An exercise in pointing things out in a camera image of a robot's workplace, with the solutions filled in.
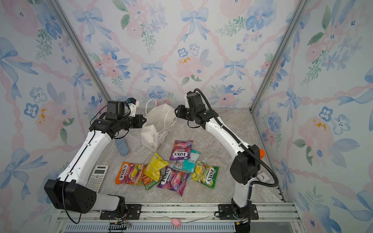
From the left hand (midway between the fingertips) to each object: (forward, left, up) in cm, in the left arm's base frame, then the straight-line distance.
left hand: (146, 118), depth 77 cm
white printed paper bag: (+15, -2, -19) cm, 24 cm away
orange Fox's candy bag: (-20, +11, -25) cm, 34 cm away
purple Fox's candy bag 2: (-24, -14, -25) cm, 38 cm away
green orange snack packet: (-25, +1, -27) cm, 36 cm away
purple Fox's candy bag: (-6, -18, -24) cm, 30 cm away
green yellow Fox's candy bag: (-21, -32, -25) cm, 46 cm away
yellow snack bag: (-18, -3, -22) cm, 28 cm away
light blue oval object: (-3, +21, -25) cm, 32 cm away
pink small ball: (-43, -17, -26) cm, 53 cm away
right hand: (+6, -16, 0) cm, 17 cm away
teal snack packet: (-15, -23, -25) cm, 37 cm away
